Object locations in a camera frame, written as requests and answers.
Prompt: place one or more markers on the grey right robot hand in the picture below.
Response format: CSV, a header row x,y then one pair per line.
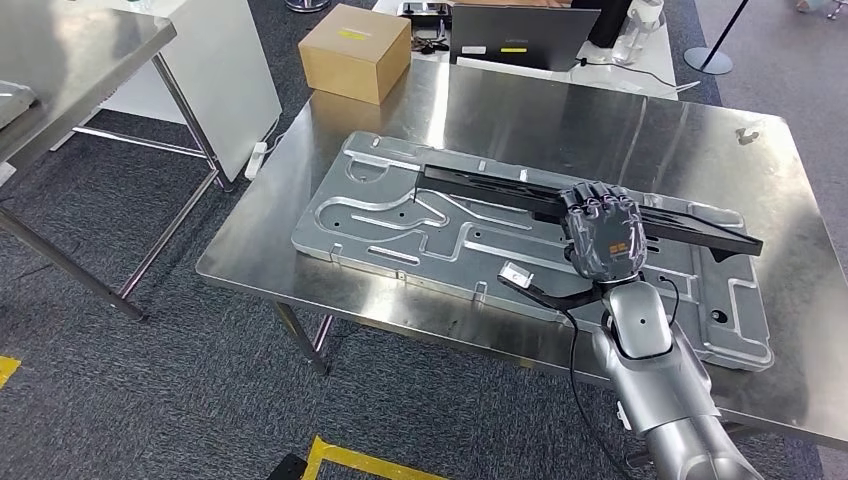
x,y
606,238

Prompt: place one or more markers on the black plastic panel part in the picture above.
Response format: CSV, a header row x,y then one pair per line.
x,y
464,185

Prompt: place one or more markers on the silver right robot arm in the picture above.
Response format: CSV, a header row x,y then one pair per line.
x,y
662,384

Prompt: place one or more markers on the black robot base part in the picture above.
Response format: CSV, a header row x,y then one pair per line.
x,y
288,469

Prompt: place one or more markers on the steel workbench table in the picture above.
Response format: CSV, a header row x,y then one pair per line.
x,y
530,112

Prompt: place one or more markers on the large stamped metal plate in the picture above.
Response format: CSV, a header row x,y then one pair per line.
x,y
430,265

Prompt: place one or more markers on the white desk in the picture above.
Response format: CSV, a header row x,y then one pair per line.
x,y
652,60

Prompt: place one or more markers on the clear jug white lid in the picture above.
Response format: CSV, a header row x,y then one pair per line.
x,y
636,40

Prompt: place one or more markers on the dark grey laptop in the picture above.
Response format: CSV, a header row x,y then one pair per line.
x,y
523,36

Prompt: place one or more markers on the brown cardboard box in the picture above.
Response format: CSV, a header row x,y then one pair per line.
x,y
351,53

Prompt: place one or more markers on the yellow floor tape square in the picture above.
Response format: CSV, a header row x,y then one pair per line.
x,y
358,457
8,371

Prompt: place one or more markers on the white power strip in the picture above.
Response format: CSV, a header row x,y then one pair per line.
x,y
255,161

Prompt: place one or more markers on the white cabinet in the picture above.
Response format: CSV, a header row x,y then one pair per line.
x,y
225,79

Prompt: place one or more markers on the steel side table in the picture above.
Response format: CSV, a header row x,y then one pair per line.
x,y
79,46

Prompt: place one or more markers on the grey metal plate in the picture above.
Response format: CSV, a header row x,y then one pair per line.
x,y
13,102

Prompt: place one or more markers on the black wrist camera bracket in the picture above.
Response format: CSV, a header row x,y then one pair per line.
x,y
563,301

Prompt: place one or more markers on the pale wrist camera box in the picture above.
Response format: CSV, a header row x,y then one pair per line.
x,y
516,275

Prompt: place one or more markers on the black post stanchion grey base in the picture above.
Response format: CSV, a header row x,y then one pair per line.
x,y
709,61

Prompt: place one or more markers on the chrome pedestal base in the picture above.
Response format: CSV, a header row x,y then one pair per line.
x,y
308,5

